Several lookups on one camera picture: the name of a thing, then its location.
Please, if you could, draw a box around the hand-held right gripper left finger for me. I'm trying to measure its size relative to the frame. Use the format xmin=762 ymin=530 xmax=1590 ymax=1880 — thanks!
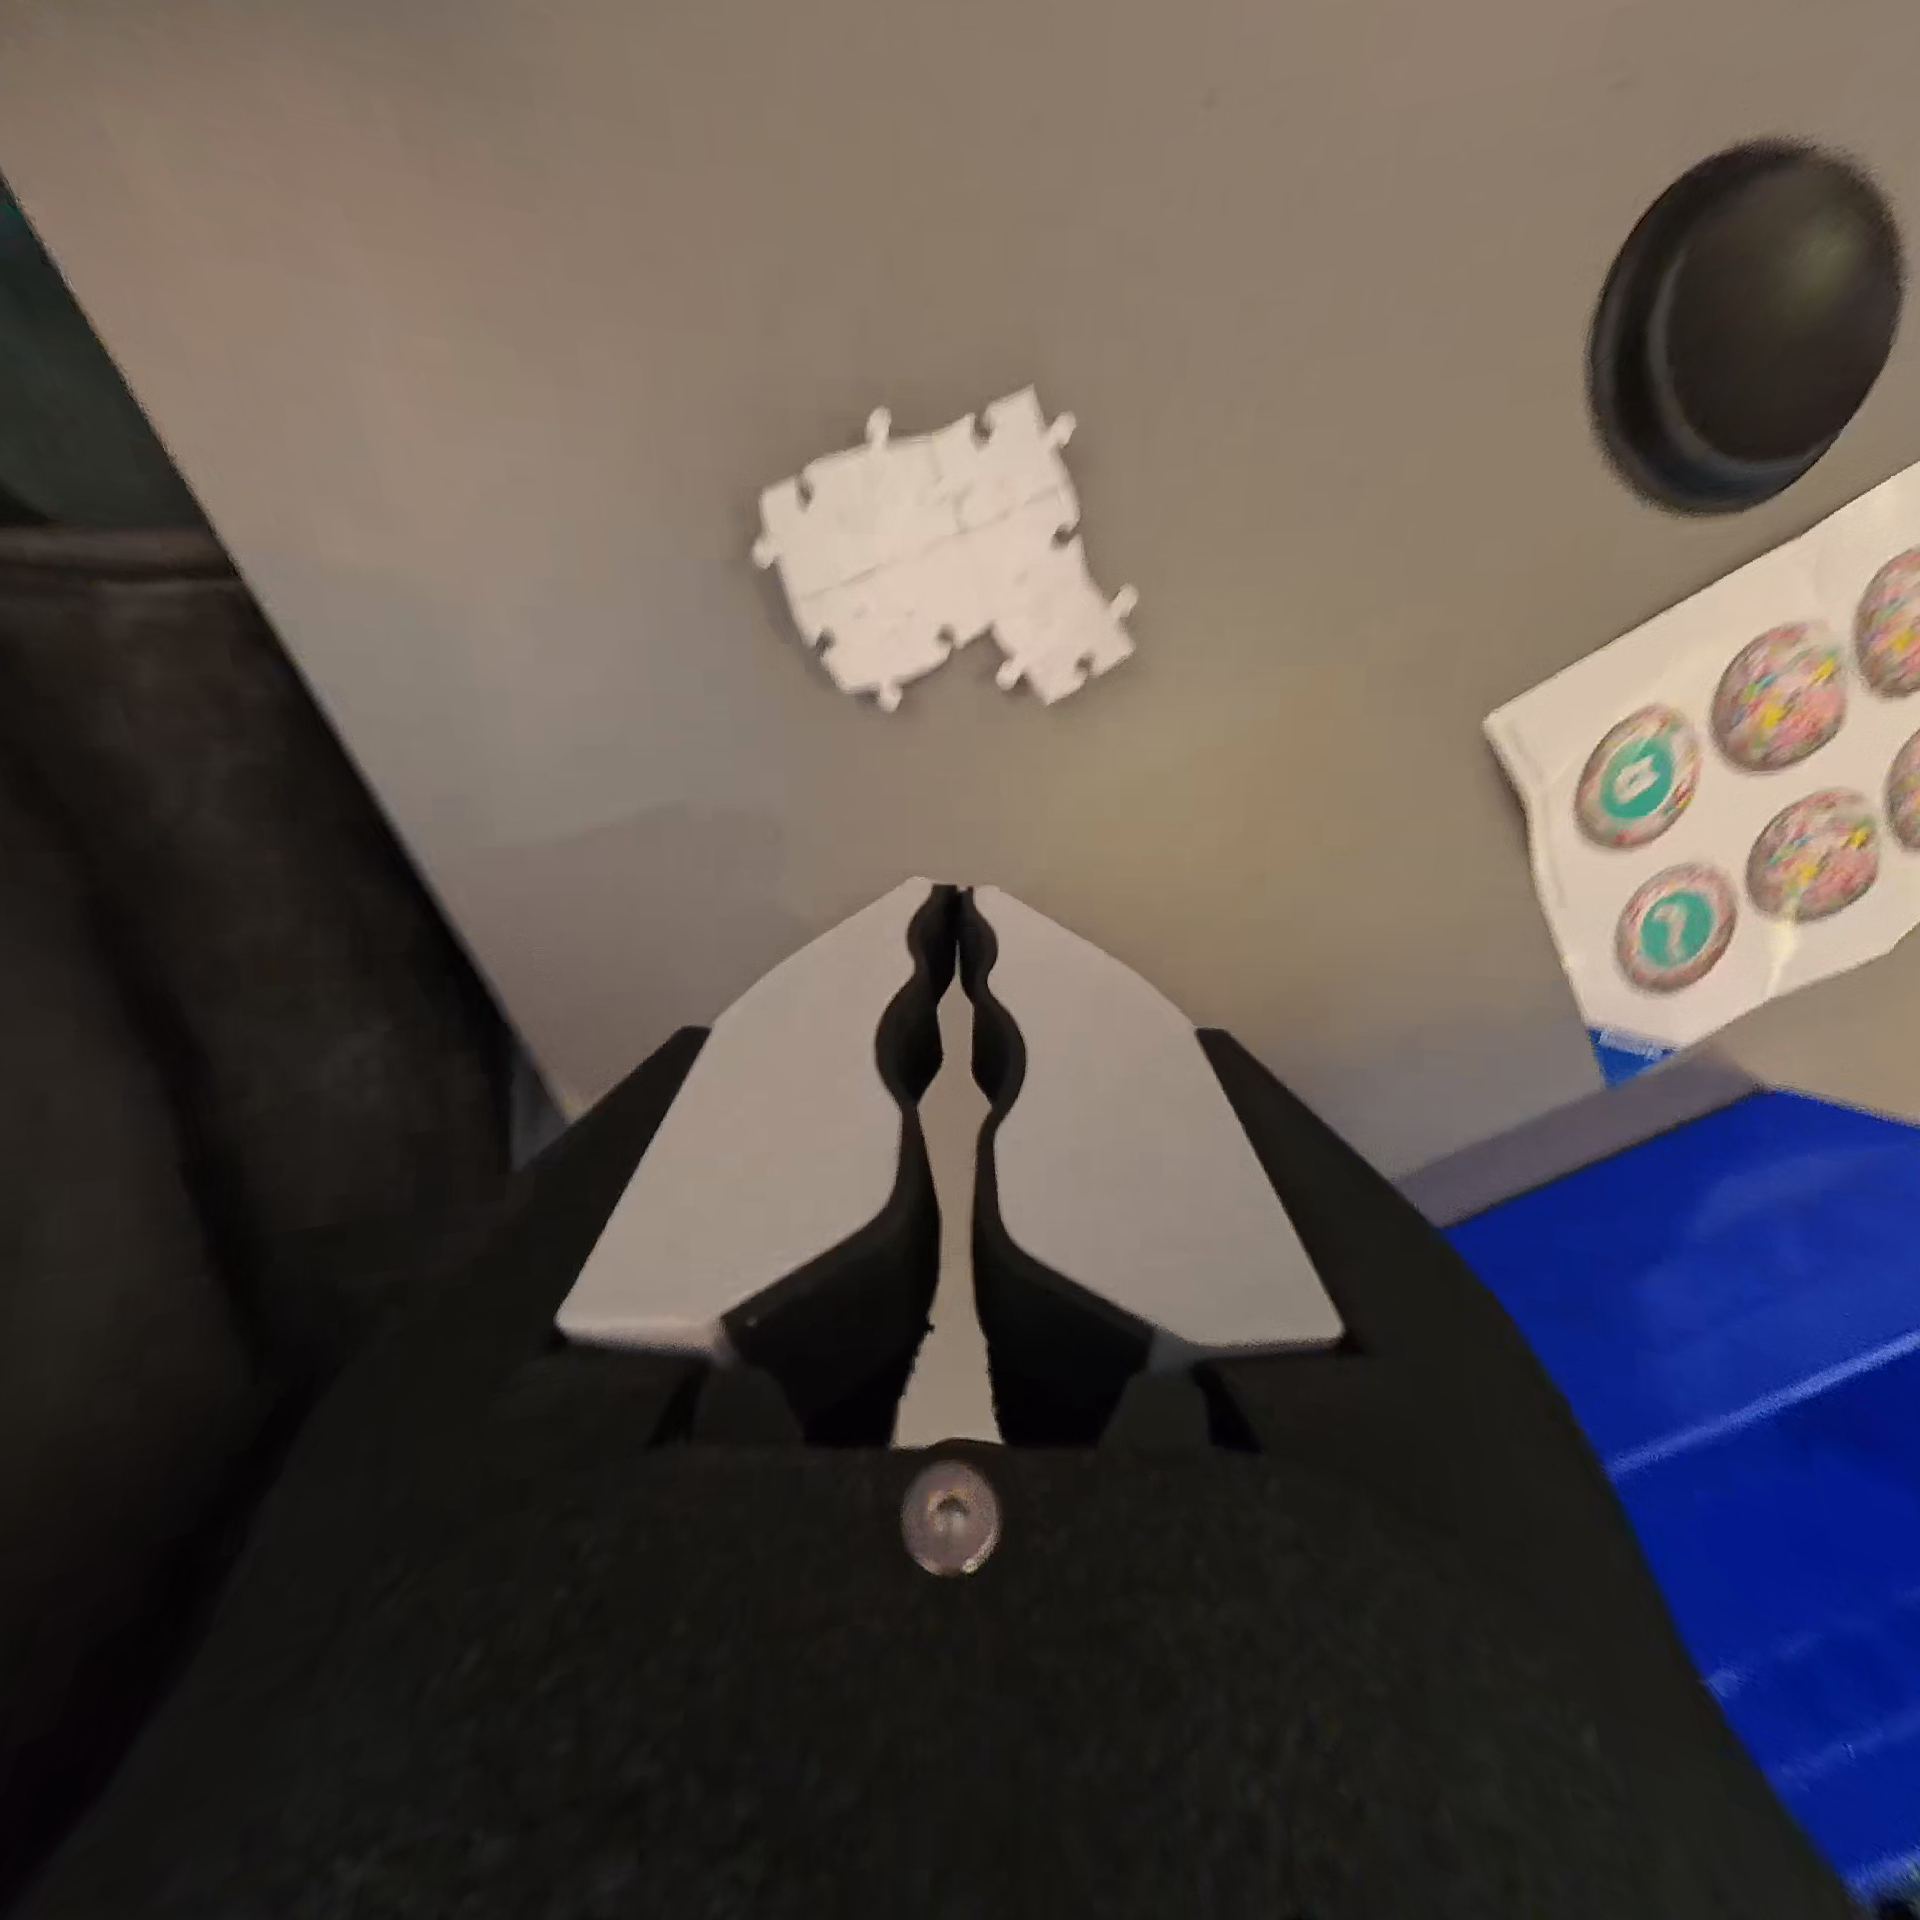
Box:
xmin=555 ymin=883 xmax=963 ymax=1449

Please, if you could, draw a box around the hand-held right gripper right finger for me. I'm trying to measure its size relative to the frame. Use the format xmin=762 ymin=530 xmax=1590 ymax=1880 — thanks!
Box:
xmin=954 ymin=886 xmax=1347 ymax=1449

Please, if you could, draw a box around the joined white puzzle section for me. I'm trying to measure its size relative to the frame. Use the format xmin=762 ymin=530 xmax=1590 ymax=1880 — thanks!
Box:
xmin=750 ymin=386 xmax=1143 ymax=714

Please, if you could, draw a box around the blue box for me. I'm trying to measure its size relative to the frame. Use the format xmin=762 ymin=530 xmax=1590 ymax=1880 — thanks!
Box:
xmin=1441 ymin=1088 xmax=1920 ymax=1906

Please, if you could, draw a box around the white printed instruction sheet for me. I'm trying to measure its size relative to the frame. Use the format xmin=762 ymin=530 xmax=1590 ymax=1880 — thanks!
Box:
xmin=1481 ymin=464 xmax=1920 ymax=1086

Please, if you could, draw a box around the black round desk grommet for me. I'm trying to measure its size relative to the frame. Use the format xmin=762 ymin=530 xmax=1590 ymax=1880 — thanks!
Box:
xmin=1590 ymin=138 xmax=1907 ymax=514

